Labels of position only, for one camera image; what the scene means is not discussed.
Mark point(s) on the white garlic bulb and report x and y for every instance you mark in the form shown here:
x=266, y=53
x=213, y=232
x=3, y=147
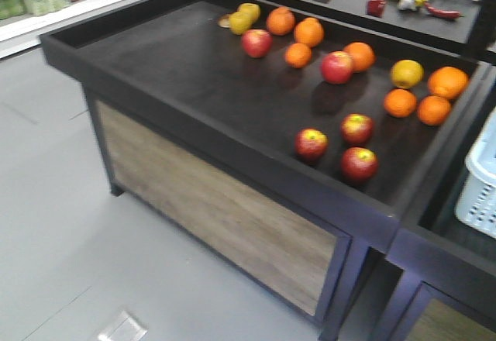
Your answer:
x=407, y=5

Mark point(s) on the light blue plastic basket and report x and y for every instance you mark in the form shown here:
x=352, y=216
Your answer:
x=476, y=204

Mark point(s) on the small orange centre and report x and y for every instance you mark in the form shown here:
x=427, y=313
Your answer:
x=298, y=55

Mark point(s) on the small orange right lower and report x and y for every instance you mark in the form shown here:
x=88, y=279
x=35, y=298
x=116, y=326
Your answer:
x=433, y=110

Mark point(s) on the black wood fruit display table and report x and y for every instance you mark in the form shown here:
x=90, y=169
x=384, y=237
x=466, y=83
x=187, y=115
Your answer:
x=191, y=125

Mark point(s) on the large orange far right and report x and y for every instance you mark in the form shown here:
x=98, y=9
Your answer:
x=447, y=82

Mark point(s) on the orange back centre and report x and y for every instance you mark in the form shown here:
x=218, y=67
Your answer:
x=309, y=32

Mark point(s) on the red bell pepper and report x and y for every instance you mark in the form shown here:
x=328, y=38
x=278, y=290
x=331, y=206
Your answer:
x=376, y=7

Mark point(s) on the small orange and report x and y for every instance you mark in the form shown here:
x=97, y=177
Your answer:
x=298, y=55
x=400, y=103
x=433, y=110

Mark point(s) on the small orange right inner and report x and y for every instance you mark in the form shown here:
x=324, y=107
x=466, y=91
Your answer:
x=400, y=103

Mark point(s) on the orange back left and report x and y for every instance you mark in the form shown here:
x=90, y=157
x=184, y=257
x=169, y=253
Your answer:
x=280, y=21

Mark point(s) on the orange behind centre apple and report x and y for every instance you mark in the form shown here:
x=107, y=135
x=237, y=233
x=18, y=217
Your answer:
x=362, y=55

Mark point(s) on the red apple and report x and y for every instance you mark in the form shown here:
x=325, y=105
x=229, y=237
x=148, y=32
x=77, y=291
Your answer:
x=337, y=67
x=256, y=42
x=356, y=129
x=358, y=164
x=310, y=144

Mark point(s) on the metal floor socket plate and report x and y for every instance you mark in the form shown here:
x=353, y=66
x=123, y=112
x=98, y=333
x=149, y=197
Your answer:
x=123, y=327

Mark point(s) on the yellow pear fruit back left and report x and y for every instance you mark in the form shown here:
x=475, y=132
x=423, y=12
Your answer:
x=239, y=22

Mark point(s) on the red chili pepper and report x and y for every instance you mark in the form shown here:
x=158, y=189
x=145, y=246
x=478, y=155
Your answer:
x=442, y=13

